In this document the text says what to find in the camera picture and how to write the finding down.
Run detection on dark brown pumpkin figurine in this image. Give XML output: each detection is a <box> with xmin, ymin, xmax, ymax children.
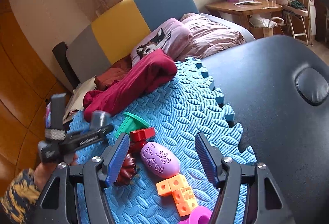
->
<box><xmin>114</xmin><ymin>153</ymin><xmax>137</xmax><ymax>187</ymax></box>

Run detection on green plastic spool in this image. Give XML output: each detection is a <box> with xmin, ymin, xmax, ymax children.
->
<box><xmin>114</xmin><ymin>112</ymin><xmax>149</xmax><ymax>139</ymax></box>

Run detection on magenta plastic spool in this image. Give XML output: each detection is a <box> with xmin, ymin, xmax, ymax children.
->
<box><xmin>178</xmin><ymin>206</ymin><xmax>212</xmax><ymax>224</ymax></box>

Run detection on patterned left sleeve forearm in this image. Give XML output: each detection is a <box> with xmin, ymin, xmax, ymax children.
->
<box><xmin>1</xmin><ymin>168</ymin><xmax>41</xmax><ymax>223</ymax></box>

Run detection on left hand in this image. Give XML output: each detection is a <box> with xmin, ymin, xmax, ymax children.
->
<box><xmin>33</xmin><ymin>153</ymin><xmax>79</xmax><ymax>192</ymax></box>

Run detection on red plastic block toy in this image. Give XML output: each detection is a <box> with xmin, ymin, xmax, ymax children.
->
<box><xmin>129</xmin><ymin>127</ymin><xmax>155</xmax><ymax>142</ymax></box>

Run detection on beige bag on bed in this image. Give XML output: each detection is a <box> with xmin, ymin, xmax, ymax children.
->
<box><xmin>63</xmin><ymin>76</ymin><xmax>96</xmax><ymax>124</ymax></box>

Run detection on purple perforated oval case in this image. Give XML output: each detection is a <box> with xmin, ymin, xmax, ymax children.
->
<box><xmin>140</xmin><ymin>142</ymin><xmax>180</xmax><ymax>179</ymax></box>

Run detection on blue foam puzzle mat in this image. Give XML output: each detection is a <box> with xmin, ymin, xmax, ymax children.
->
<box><xmin>67</xmin><ymin>56</ymin><xmax>258</xmax><ymax>224</ymax></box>

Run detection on wooden wardrobe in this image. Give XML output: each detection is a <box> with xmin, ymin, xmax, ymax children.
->
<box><xmin>0</xmin><ymin>0</ymin><xmax>71</xmax><ymax>193</ymax></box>

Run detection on black rolled yoga mat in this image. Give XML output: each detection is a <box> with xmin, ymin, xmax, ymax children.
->
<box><xmin>52</xmin><ymin>42</ymin><xmax>80</xmax><ymax>89</ymax></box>

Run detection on maroon folded blanket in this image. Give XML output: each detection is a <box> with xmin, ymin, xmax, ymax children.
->
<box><xmin>83</xmin><ymin>49</ymin><xmax>177</xmax><ymax>122</ymax></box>

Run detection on tricolour bed headboard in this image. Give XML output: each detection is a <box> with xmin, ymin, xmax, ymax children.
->
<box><xmin>65</xmin><ymin>0</ymin><xmax>199</xmax><ymax>83</ymax></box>

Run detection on pink striped duvet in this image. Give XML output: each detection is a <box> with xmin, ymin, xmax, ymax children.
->
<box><xmin>175</xmin><ymin>13</ymin><xmax>245</xmax><ymax>61</ymax></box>

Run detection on pink cat pillow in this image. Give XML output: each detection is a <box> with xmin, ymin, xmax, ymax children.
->
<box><xmin>131</xmin><ymin>18</ymin><xmax>192</xmax><ymax>66</ymax></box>

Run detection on wicker basket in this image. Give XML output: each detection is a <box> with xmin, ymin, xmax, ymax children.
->
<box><xmin>249</xmin><ymin>14</ymin><xmax>285</xmax><ymax>39</ymax></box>

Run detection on wooden side table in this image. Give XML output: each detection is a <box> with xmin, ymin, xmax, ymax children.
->
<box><xmin>205</xmin><ymin>0</ymin><xmax>283</xmax><ymax>30</ymax></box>

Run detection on folding chair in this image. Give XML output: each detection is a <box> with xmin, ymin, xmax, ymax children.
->
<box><xmin>283</xmin><ymin>0</ymin><xmax>312</xmax><ymax>46</ymax></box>

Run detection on orange cube block chain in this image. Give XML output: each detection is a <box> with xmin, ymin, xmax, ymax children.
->
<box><xmin>155</xmin><ymin>174</ymin><xmax>199</xmax><ymax>217</ymax></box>

